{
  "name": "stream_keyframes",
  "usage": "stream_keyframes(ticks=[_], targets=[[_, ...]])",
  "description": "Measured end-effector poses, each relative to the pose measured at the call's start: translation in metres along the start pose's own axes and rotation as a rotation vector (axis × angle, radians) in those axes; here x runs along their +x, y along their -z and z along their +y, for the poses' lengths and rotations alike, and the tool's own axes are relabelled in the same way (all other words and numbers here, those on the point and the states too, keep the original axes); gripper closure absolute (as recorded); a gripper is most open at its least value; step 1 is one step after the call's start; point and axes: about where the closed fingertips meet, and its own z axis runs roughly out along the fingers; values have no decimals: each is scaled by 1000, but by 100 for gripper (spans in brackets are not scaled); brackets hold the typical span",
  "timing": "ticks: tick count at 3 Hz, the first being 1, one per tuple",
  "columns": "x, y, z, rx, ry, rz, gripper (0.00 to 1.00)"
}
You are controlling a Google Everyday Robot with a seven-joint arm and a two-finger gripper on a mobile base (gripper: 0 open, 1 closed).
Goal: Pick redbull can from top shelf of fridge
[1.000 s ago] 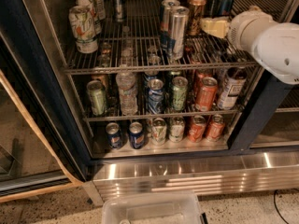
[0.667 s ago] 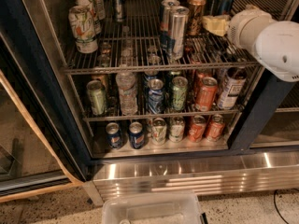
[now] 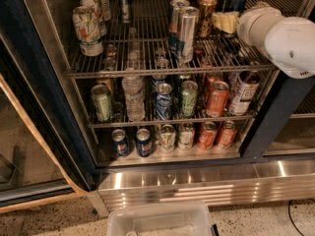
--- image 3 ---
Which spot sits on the orange soda can middle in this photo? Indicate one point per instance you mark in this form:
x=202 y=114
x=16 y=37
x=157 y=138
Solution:
x=217 y=100

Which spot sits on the tall silver slim can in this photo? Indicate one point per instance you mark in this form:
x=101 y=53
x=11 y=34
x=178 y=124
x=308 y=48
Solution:
x=125 y=11

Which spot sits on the left orange can bottom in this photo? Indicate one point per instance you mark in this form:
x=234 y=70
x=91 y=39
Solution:
x=207 y=135

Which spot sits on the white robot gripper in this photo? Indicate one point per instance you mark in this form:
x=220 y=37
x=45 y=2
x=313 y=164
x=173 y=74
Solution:
x=246 y=26

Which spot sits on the left pepsi can bottom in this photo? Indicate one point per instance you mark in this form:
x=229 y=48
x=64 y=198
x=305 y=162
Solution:
x=120 y=142

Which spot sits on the top wire shelf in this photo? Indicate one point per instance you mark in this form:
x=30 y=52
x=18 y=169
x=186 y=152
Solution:
x=150 y=21

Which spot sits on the blue pepsi can middle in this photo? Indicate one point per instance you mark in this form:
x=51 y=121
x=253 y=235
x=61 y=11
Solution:
x=164 y=101

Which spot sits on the right orange can bottom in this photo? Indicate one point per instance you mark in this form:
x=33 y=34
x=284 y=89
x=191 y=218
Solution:
x=226 y=135

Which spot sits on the green mountain dew can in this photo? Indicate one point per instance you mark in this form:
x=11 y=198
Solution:
x=188 y=98

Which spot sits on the front white 7up can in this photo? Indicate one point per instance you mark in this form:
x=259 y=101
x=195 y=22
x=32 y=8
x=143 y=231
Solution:
x=87 y=30

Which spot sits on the gold monster can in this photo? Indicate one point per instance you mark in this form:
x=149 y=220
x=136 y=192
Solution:
x=206 y=9

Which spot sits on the right white can bottom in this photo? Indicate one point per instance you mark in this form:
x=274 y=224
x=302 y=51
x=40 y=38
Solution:
x=186 y=135

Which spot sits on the front silver redbull can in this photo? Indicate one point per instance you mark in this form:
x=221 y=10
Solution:
x=187 y=23

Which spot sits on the rear white 7up can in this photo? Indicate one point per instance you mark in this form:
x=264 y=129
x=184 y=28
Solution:
x=103 y=2

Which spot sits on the clear water bottle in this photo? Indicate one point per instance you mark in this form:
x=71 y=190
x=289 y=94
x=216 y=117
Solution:
x=134 y=96

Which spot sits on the clear plastic bin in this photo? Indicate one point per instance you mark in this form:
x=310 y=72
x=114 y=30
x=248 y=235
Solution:
x=168 y=219

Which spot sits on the middle white 7up can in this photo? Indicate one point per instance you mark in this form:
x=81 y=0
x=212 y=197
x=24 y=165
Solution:
x=97 y=10

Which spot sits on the white labelled coffee bottle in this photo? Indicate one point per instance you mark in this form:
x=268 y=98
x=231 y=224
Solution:
x=244 y=90

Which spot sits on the steel fridge base grille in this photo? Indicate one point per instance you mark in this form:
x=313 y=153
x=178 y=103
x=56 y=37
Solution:
x=224 y=185

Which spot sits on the open glass fridge door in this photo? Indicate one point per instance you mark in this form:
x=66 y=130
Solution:
x=31 y=174

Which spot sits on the left white can bottom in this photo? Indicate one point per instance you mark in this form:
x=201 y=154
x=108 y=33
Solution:
x=167 y=138

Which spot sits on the white 7up can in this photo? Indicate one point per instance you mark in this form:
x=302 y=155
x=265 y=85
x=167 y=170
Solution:
x=103 y=2
x=97 y=10
x=87 y=30

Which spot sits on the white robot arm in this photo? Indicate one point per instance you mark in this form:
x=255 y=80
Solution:
x=288 y=42

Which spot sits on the right pepsi can bottom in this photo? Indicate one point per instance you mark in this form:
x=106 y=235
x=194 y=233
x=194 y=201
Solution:
x=143 y=142

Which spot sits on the blue silver redbull can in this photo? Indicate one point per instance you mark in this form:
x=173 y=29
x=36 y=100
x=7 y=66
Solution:
x=236 y=6

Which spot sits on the green can middle shelf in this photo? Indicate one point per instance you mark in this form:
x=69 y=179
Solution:
x=101 y=97

